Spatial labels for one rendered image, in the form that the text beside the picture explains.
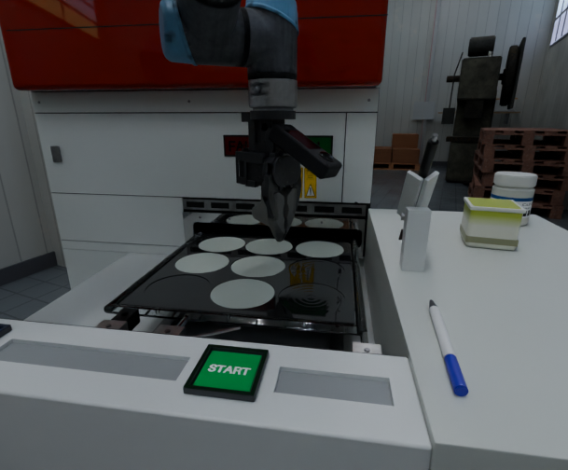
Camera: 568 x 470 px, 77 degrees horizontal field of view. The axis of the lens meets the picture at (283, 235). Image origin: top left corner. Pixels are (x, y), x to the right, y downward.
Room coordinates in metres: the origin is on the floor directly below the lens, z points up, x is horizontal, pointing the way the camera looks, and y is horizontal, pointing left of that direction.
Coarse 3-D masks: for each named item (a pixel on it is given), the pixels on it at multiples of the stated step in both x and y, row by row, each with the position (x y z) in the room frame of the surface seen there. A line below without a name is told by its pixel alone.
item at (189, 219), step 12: (192, 216) 0.84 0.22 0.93; (204, 216) 0.84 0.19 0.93; (216, 216) 0.84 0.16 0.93; (228, 216) 0.83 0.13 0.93; (240, 216) 0.83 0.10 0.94; (252, 216) 0.82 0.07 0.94; (300, 216) 0.80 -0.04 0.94; (312, 216) 0.80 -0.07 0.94; (324, 216) 0.80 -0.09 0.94; (336, 216) 0.80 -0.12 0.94; (348, 216) 0.80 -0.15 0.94; (192, 228) 0.85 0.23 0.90; (348, 228) 0.79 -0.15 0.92; (360, 228) 0.78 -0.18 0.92; (360, 252) 0.78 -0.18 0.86
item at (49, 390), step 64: (0, 320) 0.33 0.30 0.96; (0, 384) 0.23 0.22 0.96; (64, 384) 0.23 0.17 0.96; (128, 384) 0.23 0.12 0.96; (320, 384) 0.24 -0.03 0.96; (384, 384) 0.24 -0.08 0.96; (0, 448) 0.23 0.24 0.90; (64, 448) 0.22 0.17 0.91; (128, 448) 0.21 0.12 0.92; (192, 448) 0.20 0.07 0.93; (256, 448) 0.19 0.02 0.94; (320, 448) 0.19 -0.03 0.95; (384, 448) 0.18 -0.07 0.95
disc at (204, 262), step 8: (192, 256) 0.66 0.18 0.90; (200, 256) 0.66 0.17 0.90; (208, 256) 0.66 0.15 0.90; (216, 256) 0.66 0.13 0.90; (224, 256) 0.66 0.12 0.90; (176, 264) 0.62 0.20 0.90; (184, 264) 0.62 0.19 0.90; (192, 264) 0.62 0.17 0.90; (200, 264) 0.62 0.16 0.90; (208, 264) 0.62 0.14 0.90; (216, 264) 0.62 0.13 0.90; (224, 264) 0.62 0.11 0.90; (192, 272) 0.58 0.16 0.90; (200, 272) 0.58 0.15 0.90
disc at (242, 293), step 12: (216, 288) 0.52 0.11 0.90; (228, 288) 0.52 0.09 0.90; (240, 288) 0.52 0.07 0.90; (252, 288) 0.52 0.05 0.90; (264, 288) 0.52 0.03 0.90; (216, 300) 0.48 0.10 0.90; (228, 300) 0.48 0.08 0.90; (240, 300) 0.48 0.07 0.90; (252, 300) 0.48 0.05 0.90; (264, 300) 0.48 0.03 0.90
